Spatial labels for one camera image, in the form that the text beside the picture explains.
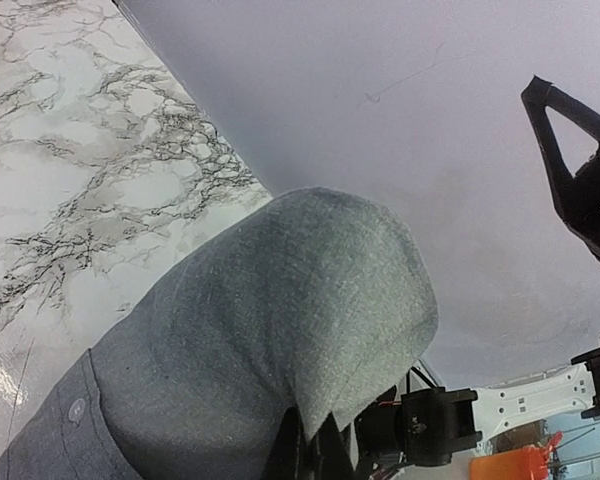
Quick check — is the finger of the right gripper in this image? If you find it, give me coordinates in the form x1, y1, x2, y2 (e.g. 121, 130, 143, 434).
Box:
520, 74, 600, 279

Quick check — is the grey long sleeve shirt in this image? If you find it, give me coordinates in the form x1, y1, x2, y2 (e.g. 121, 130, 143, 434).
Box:
0, 188, 438, 479

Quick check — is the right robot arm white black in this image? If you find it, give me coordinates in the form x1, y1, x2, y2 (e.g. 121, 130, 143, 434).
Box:
354, 77, 600, 479

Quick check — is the orange object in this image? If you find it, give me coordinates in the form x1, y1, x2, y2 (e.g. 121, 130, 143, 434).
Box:
469, 431, 563, 480

